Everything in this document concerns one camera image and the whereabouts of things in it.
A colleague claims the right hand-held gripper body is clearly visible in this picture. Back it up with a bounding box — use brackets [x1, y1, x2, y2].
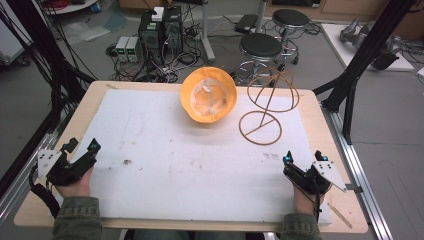
[282, 160, 348, 196]

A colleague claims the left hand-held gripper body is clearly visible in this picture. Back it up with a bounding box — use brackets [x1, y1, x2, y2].
[36, 148, 98, 187]

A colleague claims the wire hat stand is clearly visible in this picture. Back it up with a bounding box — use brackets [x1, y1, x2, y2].
[237, 67, 301, 147]

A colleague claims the orange bucket hat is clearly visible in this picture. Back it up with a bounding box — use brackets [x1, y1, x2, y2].
[179, 66, 239, 125]

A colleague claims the person's left hand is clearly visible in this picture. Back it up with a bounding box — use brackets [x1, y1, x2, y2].
[54, 165, 95, 199]

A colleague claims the person's right hand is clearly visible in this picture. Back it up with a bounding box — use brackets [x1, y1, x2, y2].
[292, 182, 323, 216]

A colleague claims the thin wooden stick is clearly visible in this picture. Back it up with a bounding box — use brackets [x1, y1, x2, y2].
[327, 201, 353, 230]

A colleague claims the wooden table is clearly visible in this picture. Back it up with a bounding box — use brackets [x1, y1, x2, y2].
[13, 79, 370, 235]

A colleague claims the white foam mat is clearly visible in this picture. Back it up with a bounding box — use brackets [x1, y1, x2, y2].
[71, 88, 335, 225]

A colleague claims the grey power supply unit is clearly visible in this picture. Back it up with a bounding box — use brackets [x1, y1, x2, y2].
[114, 35, 130, 63]
[126, 35, 143, 63]

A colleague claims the white floor board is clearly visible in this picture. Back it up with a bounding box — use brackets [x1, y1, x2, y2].
[320, 22, 416, 73]

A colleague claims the clear plastic sheet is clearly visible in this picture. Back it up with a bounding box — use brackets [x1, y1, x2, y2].
[60, 20, 112, 43]

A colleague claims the large black round stool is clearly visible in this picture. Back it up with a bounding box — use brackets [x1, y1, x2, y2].
[234, 32, 288, 88]

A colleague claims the black computer tower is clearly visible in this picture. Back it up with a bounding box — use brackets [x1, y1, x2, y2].
[137, 11, 166, 65]
[162, 5, 185, 56]

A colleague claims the small black round stool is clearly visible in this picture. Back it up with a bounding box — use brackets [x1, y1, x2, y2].
[271, 8, 311, 66]

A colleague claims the flat black case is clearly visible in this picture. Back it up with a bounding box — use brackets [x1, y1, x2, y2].
[234, 13, 260, 35]

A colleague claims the grey metal stand leg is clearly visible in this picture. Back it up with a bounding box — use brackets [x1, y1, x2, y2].
[199, 0, 217, 65]

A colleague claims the white box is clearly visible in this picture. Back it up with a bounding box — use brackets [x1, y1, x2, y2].
[151, 6, 166, 23]

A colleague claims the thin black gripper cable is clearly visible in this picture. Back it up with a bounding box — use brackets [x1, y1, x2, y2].
[292, 179, 324, 224]

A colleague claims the thick black sleeved cable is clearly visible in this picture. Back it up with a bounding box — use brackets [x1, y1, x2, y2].
[28, 163, 62, 220]

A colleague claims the aluminium rail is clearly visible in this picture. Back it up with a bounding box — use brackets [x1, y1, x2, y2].
[320, 102, 395, 240]
[0, 109, 74, 228]

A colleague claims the black frame with cables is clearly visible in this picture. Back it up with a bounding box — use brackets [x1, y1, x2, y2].
[0, 0, 97, 135]

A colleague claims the black frame strut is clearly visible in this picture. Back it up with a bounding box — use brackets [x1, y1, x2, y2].
[312, 0, 418, 146]

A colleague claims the tangle of floor cables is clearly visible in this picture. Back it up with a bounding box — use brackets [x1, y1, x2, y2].
[105, 46, 208, 84]

